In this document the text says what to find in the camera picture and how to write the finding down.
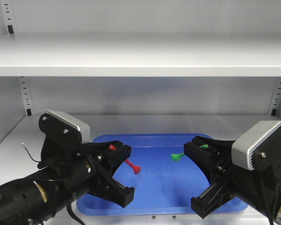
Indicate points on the blue plastic tray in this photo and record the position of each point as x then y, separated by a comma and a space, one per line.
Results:
162, 187

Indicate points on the red plastic spoon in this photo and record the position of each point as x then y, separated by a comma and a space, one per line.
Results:
136, 169

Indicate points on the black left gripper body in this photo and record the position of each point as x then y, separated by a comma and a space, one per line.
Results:
71, 170

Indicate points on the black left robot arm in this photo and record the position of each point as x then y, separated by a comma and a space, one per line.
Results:
22, 203

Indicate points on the grey lower cabinet shelf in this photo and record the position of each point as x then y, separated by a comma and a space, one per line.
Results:
20, 149

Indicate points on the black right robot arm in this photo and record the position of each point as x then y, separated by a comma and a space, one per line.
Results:
259, 189

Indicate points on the grey cabinet shelf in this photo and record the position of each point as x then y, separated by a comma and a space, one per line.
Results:
20, 149
118, 55

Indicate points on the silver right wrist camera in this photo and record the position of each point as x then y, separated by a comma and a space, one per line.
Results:
259, 147

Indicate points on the green plastic spoon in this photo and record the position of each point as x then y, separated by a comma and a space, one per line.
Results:
177, 157

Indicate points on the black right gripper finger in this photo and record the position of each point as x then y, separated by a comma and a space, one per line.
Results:
213, 197
213, 157

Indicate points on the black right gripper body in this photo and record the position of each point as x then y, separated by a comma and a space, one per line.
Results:
259, 189

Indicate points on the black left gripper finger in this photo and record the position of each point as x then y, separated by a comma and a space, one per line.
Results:
102, 184
110, 155

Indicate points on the grey upper cabinet shelf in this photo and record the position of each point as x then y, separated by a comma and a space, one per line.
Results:
118, 55

